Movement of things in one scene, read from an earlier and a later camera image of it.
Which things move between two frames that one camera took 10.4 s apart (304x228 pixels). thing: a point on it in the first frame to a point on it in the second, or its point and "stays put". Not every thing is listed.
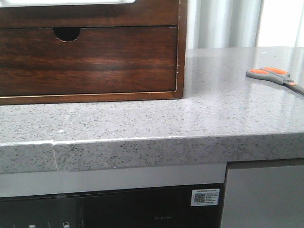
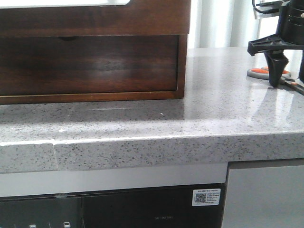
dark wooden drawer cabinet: (76, 53) stays put
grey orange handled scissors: (275, 74) stays put
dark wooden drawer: (100, 60) to (137, 17)
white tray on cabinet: (24, 3) stays put
